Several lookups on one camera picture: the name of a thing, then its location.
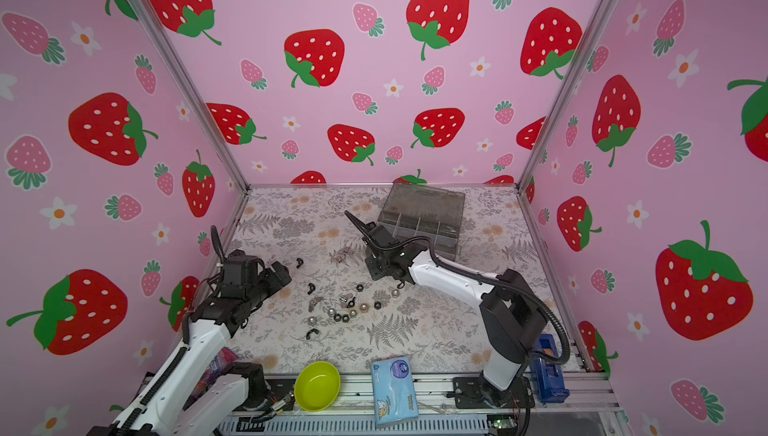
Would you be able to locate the blue tape dispenser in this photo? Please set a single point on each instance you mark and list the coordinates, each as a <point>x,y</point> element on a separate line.
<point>549,377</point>

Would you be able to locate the blue tissue pack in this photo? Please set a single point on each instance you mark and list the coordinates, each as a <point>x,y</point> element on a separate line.
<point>394,394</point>

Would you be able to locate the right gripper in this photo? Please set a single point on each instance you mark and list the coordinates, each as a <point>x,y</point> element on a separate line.
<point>377,243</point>

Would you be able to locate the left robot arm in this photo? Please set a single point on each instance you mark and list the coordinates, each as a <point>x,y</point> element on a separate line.
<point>180,370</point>

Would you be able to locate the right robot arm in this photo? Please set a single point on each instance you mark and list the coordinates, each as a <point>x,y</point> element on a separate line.
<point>518,324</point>

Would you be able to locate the grey plastic compartment organizer box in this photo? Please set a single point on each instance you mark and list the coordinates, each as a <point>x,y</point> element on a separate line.
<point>420,210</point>

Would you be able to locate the lime green bowl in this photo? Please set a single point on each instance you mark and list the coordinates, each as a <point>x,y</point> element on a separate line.
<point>317,386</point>

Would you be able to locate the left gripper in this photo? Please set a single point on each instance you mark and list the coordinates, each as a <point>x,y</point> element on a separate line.
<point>275,283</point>

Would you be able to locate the aluminium front rail frame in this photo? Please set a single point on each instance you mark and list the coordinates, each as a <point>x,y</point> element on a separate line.
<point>447,404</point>

